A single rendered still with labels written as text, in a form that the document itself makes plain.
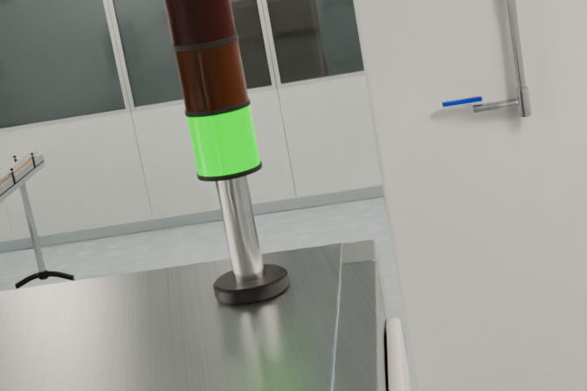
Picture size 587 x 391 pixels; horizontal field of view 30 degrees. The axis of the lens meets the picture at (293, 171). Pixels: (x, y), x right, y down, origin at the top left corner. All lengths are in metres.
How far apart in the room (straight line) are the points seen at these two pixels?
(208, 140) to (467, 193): 1.53
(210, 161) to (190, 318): 0.12
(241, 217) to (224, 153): 0.06
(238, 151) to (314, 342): 0.16
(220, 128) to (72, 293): 0.23
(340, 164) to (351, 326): 8.24
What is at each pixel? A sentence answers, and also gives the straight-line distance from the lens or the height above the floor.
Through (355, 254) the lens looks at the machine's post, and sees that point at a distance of 0.92.
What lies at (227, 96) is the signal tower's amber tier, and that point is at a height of 2.26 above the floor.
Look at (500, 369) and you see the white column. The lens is 2.45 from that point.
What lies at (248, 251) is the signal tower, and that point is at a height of 2.14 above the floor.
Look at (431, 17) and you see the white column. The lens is 2.24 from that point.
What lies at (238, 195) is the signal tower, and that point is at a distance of 0.84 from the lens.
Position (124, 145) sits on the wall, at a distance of 9.19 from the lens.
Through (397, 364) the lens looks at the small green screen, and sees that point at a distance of 0.79.
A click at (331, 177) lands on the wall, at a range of 9.03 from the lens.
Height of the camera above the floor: 2.38
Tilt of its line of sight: 13 degrees down
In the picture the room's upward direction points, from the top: 10 degrees counter-clockwise
